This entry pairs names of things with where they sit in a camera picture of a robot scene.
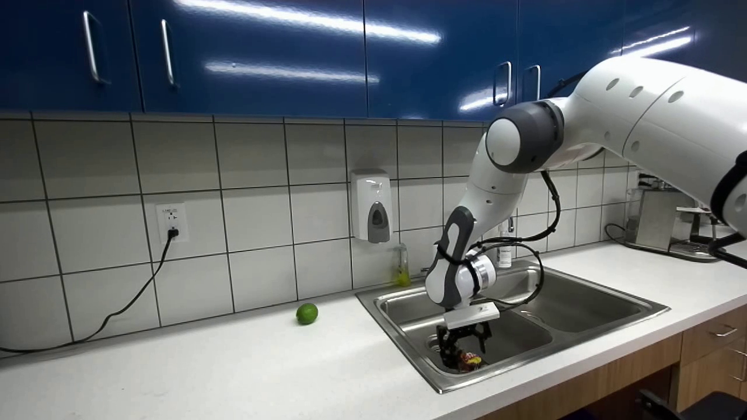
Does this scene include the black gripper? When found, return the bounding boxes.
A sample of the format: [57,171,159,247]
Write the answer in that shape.
[437,321,492,368]

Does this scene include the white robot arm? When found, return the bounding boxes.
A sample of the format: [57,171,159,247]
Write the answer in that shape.
[425,57,747,368]

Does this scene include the stainless steel double sink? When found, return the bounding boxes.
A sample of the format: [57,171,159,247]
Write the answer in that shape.
[360,264,664,395]

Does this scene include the green dish soap bottle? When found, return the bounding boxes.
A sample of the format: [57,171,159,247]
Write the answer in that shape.
[392,244,410,286]

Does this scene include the clear pump soap bottle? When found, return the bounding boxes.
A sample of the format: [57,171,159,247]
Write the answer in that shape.
[498,233,513,268]

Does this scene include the green lime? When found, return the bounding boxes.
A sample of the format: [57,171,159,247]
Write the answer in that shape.
[296,303,320,324]

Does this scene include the black coffee maker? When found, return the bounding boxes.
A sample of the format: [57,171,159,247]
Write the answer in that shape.
[631,176,718,261]

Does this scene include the wooden lower cabinets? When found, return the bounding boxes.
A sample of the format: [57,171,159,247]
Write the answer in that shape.
[480,306,747,420]

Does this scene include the blue upper cabinets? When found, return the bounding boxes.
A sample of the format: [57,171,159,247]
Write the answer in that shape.
[0,0,747,122]

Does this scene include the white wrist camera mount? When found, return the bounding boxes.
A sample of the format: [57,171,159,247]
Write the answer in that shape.
[443,300,500,330]

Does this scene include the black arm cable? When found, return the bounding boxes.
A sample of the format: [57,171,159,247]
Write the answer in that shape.
[433,171,565,311]

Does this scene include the white wall soap dispenser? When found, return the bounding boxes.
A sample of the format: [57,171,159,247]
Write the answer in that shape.
[350,173,392,244]

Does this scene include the black power cord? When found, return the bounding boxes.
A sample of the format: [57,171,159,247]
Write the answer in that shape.
[0,226,181,356]

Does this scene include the white wall outlet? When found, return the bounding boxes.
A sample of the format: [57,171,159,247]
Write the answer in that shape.
[156,202,189,243]

